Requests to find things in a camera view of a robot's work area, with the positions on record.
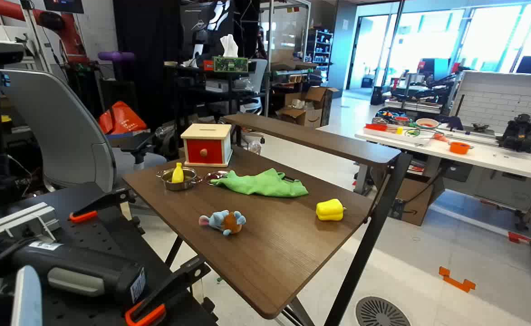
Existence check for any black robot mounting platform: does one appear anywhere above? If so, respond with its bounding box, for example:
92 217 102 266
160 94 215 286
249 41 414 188
0 183 217 326

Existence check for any orange bag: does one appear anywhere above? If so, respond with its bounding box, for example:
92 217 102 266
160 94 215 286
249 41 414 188
95 99 148 136

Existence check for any brown side table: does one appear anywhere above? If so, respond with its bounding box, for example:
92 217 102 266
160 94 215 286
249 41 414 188
220 112 401 168

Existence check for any tray of colourful toys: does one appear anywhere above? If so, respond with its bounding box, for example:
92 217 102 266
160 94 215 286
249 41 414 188
362 114 441 146

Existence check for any large cardboard box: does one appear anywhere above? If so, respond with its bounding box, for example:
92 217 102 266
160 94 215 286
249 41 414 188
275 105 324 128

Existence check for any wooden box with red drawer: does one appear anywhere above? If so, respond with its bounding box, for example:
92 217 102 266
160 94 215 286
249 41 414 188
179 121 233 168

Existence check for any blue plush toy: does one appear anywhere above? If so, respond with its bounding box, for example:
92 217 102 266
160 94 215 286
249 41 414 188
197 208 247 237

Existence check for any green box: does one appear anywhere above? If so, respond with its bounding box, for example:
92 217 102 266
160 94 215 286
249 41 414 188
211 54 251 74

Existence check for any cardboard box under table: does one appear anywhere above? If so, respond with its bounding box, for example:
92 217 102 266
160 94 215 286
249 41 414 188
389 174 436 226

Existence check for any white tissue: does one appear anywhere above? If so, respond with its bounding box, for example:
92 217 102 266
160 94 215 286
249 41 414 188
217 32 240 60

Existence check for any grey shell chair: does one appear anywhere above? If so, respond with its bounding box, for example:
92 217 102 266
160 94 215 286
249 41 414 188
0 67 170 195

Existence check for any round floor drain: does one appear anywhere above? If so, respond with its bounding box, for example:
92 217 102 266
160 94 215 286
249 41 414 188
353 295 412 326

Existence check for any black control box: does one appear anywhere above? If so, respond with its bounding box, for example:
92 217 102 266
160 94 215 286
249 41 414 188
8 241 148 304

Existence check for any black clamp with orange handle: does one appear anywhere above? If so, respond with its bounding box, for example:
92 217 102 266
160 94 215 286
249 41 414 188
66 186 133 226
122 255 211 326

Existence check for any small cardboard box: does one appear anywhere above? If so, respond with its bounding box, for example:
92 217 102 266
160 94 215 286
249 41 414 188
302 85 333 110

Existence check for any small metal pot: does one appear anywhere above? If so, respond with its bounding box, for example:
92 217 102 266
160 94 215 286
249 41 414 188
155 166 204 194

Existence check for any purple object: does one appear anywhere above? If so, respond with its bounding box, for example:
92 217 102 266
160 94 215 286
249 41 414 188
95 49 137 65

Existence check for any white cylinder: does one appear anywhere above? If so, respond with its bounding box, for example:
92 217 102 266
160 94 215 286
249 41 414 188
8 264 43 326

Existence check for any green cloth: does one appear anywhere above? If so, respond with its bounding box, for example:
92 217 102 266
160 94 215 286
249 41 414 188
208 166 309 199

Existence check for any yellow toy banana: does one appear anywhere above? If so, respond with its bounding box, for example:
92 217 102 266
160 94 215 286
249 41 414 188
170 161 186 185

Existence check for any white work table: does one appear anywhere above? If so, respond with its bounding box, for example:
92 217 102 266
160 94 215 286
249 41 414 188
353 123 531 183

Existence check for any black storage shelf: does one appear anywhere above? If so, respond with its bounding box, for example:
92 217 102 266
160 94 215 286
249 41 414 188
160 60 267 132

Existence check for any yellow toy bell pepper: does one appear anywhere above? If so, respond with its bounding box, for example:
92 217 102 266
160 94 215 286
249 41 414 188
313 197 347 223

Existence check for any orange bowl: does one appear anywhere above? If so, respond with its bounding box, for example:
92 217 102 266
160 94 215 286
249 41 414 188
447 139 472 156

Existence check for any black machine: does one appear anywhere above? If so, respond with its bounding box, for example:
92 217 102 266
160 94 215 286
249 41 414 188
496 112 531 152

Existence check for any white partition panel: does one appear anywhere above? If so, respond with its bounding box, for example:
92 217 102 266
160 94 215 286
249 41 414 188
450 70 531 132

